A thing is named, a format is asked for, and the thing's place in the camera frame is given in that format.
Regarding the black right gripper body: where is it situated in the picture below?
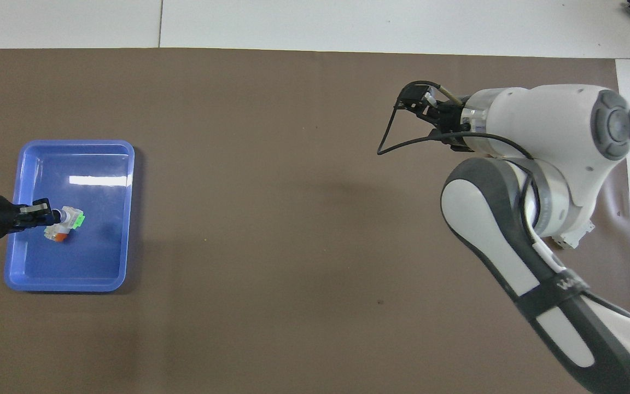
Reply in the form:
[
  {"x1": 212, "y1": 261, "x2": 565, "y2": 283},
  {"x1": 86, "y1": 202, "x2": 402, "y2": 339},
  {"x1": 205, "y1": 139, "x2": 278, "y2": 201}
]
[{"x1": 433, "y1": 98, "x2": 471, "y2": 153}]

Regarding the selector switch with green back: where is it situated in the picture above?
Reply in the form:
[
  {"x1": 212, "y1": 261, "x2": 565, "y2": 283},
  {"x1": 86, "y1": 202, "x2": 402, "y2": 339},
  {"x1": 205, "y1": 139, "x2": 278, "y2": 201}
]
[{"x1": 54, "y1": 206, "x2": 86, "y2": 231}]

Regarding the blue plastic tray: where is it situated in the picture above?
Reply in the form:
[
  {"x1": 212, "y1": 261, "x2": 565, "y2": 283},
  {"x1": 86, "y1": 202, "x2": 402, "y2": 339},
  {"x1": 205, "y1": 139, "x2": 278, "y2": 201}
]
[{"x1": 3, "y1": 140, "x2": 136, "y2": 293}]

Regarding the white circuit breaker red lever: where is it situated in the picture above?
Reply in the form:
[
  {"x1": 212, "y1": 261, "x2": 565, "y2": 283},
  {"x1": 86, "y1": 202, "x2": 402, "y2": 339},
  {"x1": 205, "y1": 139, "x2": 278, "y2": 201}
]
[{"x1": 551, "y1": 219, "x2": 596, "y2": 250}]

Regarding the brown paper table mat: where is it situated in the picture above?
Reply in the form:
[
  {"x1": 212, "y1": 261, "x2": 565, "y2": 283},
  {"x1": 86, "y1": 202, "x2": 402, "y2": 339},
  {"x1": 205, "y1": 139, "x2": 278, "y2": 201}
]
[{"x1": 0, "y1": 48, "x2": 630, "y2": 394}]

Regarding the selector switch with orange back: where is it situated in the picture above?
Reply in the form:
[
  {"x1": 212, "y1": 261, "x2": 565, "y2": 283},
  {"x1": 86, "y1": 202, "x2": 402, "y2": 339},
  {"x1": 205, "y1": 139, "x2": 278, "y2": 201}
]
[{"x1": 43, "y1": 222, "x2": 73, "y2": 244}]

